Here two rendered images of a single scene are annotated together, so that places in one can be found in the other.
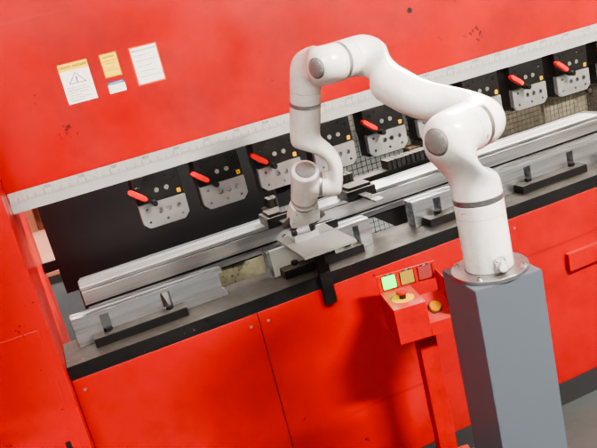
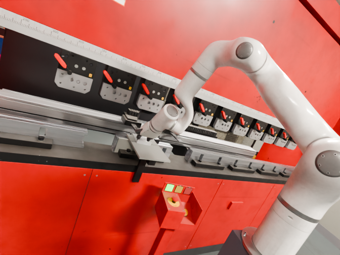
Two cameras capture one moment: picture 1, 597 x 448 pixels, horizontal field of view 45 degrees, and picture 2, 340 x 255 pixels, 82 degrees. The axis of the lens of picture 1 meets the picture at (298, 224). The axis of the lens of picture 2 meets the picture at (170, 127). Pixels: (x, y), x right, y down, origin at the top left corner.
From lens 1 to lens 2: 130 cm
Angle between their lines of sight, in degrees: 15
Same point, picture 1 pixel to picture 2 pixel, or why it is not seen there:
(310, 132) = (192, 92)
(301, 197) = (159, 124)
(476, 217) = (300, 226)
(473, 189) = (314, 208)
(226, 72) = (158, 31)
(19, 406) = not seen: outside the picture
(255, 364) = (74, 195)
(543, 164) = (242, 162)
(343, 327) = (132, 195)
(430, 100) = (310, 123)
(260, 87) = (169, 53)
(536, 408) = not seen: outside the picture
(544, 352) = not seen: outside the picture
